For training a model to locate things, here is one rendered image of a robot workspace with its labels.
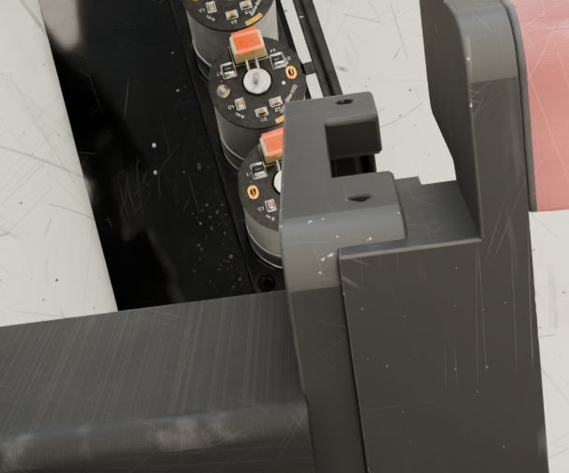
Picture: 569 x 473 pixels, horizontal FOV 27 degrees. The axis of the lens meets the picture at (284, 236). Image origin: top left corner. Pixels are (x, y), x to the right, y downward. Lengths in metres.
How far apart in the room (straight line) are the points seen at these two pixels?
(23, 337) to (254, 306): 0.03
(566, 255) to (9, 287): 0.17
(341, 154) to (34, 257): 0.21
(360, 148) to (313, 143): 0.01
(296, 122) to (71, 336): 0.04
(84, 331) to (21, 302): 0.21
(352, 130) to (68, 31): 0.22
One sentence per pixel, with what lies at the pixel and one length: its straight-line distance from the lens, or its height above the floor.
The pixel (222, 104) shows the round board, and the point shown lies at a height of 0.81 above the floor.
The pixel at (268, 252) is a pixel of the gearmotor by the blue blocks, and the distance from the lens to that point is 0.32.
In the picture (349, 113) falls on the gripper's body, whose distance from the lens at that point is 0.17.
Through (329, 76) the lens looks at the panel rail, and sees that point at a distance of 0.30.
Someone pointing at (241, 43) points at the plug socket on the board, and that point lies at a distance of 0.30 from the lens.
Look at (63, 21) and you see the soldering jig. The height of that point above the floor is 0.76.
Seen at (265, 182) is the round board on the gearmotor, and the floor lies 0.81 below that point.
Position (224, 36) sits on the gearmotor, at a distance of 0.31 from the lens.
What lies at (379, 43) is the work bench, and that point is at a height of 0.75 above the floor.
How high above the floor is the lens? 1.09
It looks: 75 degrees down
